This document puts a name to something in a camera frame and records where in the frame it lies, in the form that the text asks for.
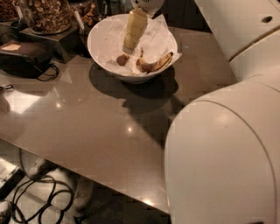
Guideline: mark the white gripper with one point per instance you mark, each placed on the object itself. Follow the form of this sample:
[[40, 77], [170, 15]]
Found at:
[[146, 3]]

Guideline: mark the brown overripe banana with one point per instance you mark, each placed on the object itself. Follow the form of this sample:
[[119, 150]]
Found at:
[[146, 67]]

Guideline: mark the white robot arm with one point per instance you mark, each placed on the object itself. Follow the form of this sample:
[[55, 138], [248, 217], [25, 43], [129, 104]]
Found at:
[[222, 151]]

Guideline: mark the white bowl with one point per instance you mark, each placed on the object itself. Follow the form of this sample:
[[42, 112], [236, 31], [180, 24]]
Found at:
[[102, 35]]

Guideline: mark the white paper liner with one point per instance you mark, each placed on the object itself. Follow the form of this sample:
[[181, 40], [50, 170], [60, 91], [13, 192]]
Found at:
[[157, 38]]

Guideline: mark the small brown fruit piece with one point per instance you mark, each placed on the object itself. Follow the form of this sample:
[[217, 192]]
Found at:
[[122, 59]]

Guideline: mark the dark snack container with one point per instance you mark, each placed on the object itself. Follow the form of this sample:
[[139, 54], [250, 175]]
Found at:
[[86, 12]]

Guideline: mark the dark metal stand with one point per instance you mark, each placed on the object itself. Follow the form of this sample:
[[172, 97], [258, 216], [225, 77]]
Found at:
[[64, 46]]

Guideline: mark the glass jar of nuts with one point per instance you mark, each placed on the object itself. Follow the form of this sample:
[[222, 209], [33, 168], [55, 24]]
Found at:
[[46, 17]]

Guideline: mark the black device with label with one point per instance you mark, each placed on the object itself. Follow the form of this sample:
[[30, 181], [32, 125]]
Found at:
[[25, 59]]

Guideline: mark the box on floor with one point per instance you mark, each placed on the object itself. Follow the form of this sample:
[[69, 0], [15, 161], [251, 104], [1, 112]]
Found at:
[[10, 176]]

